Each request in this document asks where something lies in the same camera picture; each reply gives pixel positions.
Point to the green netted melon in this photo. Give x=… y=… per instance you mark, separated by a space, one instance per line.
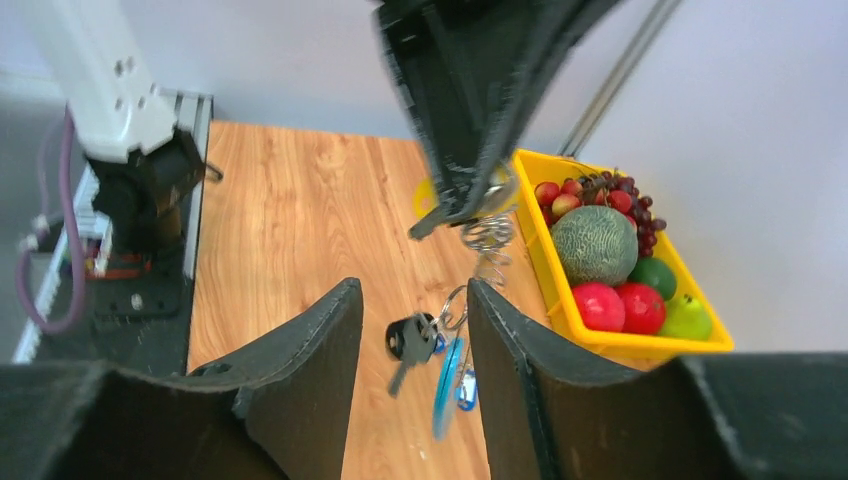
x=595 y=244

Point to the dark grape bunch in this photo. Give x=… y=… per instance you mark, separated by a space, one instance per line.
x=648 y=226

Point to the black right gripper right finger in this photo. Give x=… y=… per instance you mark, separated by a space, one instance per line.
x=553 y=410

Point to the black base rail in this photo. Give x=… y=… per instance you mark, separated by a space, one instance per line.
x=129 y=255

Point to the key with yellow tag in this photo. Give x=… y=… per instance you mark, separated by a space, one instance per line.
x=452 y=207

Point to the red apple lower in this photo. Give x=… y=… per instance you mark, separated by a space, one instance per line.
x=600 y=307

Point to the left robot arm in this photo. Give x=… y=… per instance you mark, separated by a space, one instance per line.
x=111 y=94

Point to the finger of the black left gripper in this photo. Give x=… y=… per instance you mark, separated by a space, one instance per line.
x=450 y=62
x=556 y=28

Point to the dark green lime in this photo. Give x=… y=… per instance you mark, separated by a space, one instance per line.
x=655 y=273

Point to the red apple upper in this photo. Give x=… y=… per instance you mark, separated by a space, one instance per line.
x=644 y=307

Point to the light green pear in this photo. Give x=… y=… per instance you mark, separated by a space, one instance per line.
x=686 y=318

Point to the small red peaches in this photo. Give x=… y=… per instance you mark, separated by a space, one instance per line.
x=557 y=199

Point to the red apple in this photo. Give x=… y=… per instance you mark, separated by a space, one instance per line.
x=644 y=307
x=600 y=307

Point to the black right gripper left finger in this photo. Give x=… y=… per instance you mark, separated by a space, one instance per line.
x=276 y=408

